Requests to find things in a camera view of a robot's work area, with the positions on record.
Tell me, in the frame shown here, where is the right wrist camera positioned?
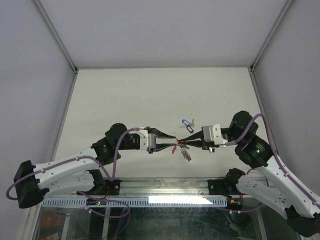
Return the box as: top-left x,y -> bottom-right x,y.
202,124 -> 228,147

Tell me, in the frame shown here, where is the white slotted cable duct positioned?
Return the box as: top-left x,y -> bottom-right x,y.
42,195 -> 227,209

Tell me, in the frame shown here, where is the left aluminium frame post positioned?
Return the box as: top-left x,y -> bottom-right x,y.
31,0 -> 78,74

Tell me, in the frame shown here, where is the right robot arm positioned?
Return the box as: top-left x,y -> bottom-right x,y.
178,110 -> 320,238

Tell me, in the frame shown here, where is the aluminium frame post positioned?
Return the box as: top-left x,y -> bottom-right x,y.
31,0 -> 78,74
250,0 -> 296,72

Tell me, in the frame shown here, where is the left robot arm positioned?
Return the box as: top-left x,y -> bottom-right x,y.
12,123 -> 176,209

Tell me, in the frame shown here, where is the red tagged key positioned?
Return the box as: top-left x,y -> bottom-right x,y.
171,145 -> 178,154

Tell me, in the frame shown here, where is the right aluminium frame post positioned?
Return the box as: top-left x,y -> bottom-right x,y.
250,0 -> 296,72

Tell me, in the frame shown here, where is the blue tagged key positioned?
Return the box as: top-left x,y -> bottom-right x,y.
180,118 -> 195,128

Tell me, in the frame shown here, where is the aluminium mounting rail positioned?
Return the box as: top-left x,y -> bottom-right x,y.
31,176 -> 283,198

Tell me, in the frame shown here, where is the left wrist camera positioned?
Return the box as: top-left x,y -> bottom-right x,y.
136,127 -> 158,151

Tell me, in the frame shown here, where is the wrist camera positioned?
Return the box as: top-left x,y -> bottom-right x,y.
202,124 -> 228,147
136,127 -> 158,151

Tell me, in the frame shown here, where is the keyring with yellow handle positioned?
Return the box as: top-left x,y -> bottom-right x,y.
176,140 -> 192,162

